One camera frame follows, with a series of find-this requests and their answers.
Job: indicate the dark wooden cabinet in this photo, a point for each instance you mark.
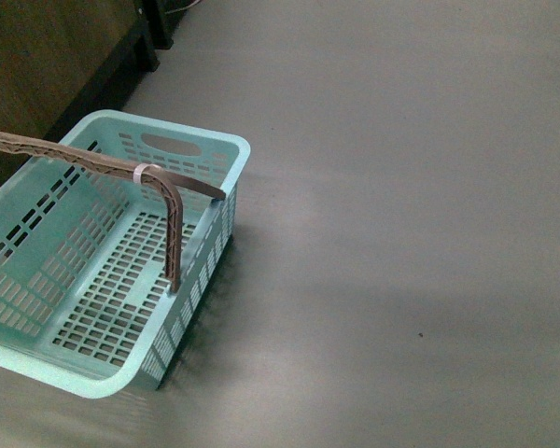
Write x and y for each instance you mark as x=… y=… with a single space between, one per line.
x=60 y=60

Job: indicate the light blue plastic basket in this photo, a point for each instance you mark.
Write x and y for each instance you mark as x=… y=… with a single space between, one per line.
x=84 y=302

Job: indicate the white zip tie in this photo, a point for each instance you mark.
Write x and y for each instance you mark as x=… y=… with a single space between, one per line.
x=140 y=169

